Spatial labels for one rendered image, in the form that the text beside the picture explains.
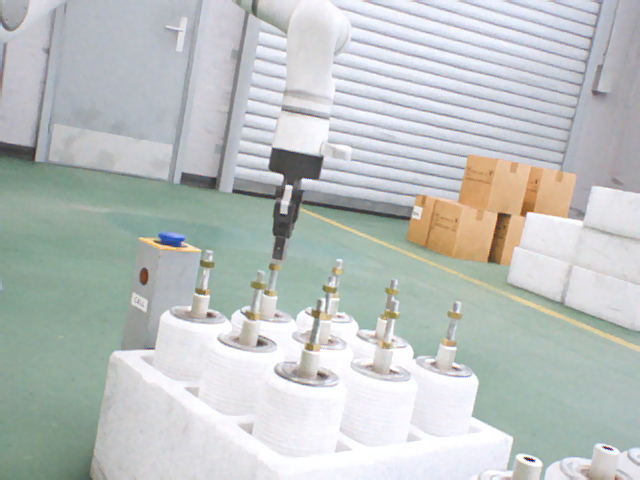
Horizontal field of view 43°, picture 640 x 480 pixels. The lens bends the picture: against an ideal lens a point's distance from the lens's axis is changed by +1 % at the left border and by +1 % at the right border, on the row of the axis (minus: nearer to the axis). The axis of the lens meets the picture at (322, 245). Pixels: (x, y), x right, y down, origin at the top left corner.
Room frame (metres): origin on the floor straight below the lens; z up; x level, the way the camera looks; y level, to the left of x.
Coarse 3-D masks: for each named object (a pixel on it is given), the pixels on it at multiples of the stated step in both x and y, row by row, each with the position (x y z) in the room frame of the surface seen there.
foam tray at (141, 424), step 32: (128, 352) 1.07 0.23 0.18; (128, 384) 1.02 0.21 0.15; (160, 384) 0.97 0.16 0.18; (192, 384) 0.99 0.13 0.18; (128, 416) 1.01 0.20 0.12; (160, 416) 0.95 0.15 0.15; (192, 416) 0.90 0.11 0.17; (224, 416) 0.90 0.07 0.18; (96, 448) 1.06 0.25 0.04; (128, 448) 1.00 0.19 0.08; (160, 448) 0.94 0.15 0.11; (192, 448) 0.89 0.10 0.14; (224, 448) 0.85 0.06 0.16; (256, 448) 0.83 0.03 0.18; (352, 448) 0.88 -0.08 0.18; (384, 448) 0.90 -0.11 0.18; (416, 448) 0.92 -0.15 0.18; (448, 448) 0.95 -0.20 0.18; (480, 448) 0.99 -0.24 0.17
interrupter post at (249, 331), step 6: (246, 318) 0.97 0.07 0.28; (246, 324) 0.96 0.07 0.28; (252, 324) 0.96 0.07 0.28; (258, 324) 0.97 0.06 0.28; (246, 330) 0.96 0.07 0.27; (252, 330) 0.96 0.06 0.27; (240, 336) 0.97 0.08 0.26; (246, 336) 0.96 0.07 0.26; (252, 336) 0.96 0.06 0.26; (240, 342) 0.96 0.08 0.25; (246, 342) 0.96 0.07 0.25; (252, 342) 0.96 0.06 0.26
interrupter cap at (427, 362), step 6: (420, 360) 1.04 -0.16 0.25; (426, 360) 1.05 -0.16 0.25; (432, 360) 1.06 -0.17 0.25; (420, 366) 1.02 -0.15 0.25; (426, 366) 1.01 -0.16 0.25; (432, 366) 1.03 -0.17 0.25; (456, 366) 1.05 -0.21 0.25; (462, 366) 1.06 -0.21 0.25; (438, 372) 1.00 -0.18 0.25; (444, 372) 1.00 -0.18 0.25; (450, 372) 1.01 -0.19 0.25; (456, 372) 1.02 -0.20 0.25; (462, 372) 1.02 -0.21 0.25; (468, 372) 1.03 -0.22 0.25
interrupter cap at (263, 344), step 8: (224, 336) 0.97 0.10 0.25; (232, 336) 0.98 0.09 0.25; (264, 336) 1.00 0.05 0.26; (224, 344) 0.94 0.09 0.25; (232, 344) 0.94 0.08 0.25; (240, 344) 0.95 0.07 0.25; (256, 344) 0.97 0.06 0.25; (264, 344) 0.97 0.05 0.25; (272, 344) 0.98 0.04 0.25; (256, 352) 0.94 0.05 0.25; (264, 352) 0.94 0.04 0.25
